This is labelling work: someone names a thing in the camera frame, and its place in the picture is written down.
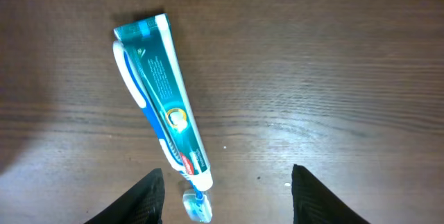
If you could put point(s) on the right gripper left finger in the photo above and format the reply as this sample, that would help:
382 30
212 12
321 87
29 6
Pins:
142 203

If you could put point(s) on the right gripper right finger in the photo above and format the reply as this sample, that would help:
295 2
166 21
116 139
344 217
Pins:
314 203

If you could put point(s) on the blue white toothbrush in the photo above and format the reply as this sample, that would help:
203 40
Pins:
196 203

